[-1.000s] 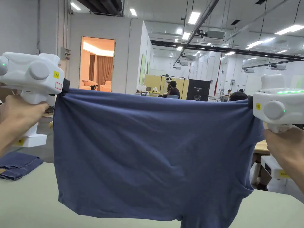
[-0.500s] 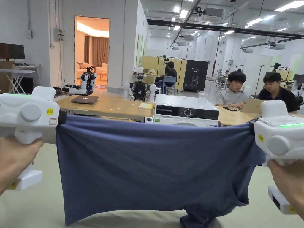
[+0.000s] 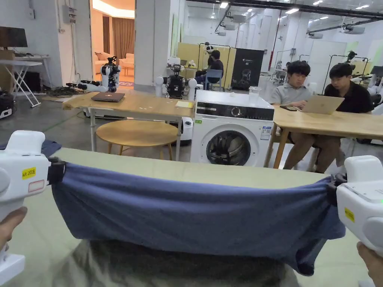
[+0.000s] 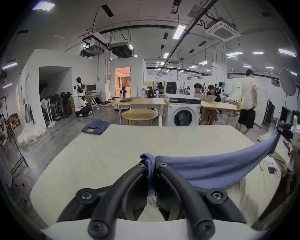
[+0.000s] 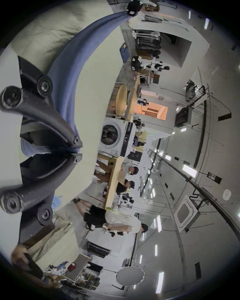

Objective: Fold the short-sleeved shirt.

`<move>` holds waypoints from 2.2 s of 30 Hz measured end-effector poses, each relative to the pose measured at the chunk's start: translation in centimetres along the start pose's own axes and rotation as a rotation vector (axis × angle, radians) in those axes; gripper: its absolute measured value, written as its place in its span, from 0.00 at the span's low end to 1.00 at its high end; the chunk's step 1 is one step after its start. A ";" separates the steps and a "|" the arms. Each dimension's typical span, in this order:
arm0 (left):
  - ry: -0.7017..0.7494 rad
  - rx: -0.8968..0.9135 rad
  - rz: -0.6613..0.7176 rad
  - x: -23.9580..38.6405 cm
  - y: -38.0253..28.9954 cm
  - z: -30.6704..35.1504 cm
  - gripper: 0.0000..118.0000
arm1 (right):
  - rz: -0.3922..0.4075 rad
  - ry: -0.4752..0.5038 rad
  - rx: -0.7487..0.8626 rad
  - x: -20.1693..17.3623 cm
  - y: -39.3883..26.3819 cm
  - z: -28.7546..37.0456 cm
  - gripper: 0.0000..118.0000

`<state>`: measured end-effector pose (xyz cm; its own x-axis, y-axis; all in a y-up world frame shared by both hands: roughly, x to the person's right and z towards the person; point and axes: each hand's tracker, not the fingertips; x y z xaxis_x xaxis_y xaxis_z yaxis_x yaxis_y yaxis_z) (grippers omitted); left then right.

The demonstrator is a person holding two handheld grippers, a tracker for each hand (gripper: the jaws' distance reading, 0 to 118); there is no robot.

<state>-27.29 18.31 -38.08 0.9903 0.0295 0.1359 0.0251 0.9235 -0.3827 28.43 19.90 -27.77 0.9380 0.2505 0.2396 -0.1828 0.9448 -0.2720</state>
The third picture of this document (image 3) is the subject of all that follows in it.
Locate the black humanoid robot white shoulders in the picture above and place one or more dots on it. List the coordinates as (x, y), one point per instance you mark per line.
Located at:
(176, 85)

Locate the bed with pale green sheet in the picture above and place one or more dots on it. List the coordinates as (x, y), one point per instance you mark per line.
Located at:
(185, 169)

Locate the dark blue shirt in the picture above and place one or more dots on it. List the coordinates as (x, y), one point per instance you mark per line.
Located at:
(185, 209)

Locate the small white floor robot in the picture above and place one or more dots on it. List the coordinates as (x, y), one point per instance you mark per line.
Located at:
(187, 130)

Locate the person's right hand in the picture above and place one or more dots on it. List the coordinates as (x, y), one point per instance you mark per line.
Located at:
(374, 266)

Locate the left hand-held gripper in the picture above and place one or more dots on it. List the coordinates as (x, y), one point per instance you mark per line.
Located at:
(18, 176)

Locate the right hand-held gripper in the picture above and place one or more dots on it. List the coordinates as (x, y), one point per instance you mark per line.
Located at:
(365, 197)

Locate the white desk with monitor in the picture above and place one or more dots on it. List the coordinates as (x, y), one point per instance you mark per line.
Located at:
(12, 37)

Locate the person's left hand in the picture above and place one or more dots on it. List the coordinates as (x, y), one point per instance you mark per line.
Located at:
(12, 222)

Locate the cream sofa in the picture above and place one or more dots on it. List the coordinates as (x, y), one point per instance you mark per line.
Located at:
(101, 59)

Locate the white washing machine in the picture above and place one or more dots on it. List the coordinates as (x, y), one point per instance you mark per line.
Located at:
(227, 119)

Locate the black display banner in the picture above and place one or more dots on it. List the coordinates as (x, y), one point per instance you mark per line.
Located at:
(248, 68)

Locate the black equipment case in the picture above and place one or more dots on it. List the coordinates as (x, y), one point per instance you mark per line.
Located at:
(6, 104)

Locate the person's body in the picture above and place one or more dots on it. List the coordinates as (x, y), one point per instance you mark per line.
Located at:
(179, 269)

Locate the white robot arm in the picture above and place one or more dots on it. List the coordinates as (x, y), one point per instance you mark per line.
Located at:
(89, 86)

